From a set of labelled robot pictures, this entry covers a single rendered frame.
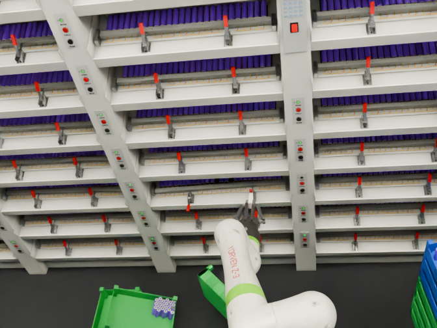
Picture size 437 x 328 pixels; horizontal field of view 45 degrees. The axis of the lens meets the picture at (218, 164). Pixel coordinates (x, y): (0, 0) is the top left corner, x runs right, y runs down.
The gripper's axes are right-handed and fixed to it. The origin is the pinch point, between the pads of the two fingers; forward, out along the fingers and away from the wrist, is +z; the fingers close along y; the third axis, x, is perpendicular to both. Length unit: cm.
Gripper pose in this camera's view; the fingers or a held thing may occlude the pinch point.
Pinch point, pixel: (250, 200)
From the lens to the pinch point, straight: 212.5
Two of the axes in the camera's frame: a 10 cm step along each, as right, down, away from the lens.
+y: 9.9, -0.5, -1.6
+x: -1.3, -8.3, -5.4
